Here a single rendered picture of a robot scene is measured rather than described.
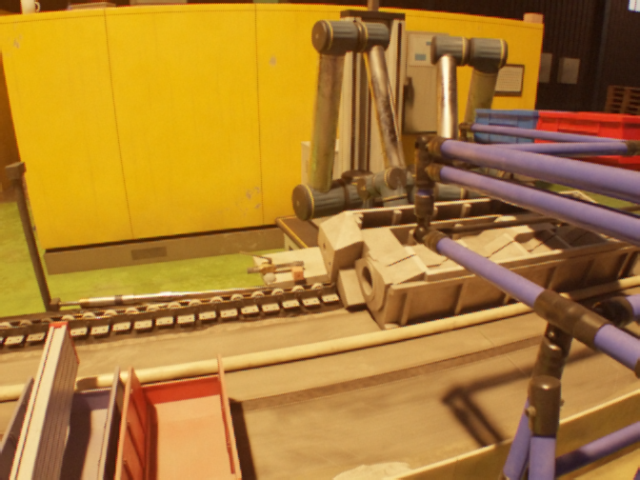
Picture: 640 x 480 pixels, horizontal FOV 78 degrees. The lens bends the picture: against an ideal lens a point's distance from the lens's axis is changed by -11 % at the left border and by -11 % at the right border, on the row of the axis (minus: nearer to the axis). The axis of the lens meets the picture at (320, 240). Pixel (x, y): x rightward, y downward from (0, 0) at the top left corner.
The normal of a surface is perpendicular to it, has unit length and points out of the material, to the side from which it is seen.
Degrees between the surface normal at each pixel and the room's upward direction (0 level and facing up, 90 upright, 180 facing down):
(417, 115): 90
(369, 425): 0
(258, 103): 90
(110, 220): 90
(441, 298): 100
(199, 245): 90
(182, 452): 0
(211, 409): 29
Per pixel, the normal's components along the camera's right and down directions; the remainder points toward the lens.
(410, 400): 0.00, -0.92
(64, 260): 0.28, 0.37
